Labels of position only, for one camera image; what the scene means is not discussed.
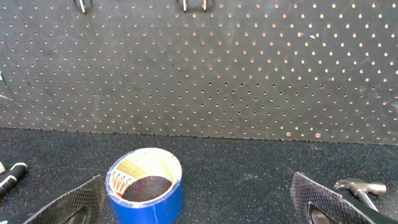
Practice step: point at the black pegboard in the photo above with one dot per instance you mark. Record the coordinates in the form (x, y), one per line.
(199, 68)

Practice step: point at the roll of blue tape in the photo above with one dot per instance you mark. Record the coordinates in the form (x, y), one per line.
(149, 211)

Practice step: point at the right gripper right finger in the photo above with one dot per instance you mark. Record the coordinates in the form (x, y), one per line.
(314, 199)

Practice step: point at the metal hook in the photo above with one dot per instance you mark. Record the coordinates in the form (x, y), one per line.
(82, 5)
(194, 5)

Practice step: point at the hammer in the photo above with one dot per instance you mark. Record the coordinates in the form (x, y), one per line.
(362, 189)

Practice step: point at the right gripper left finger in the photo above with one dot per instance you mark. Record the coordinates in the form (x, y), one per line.
(81, 200)

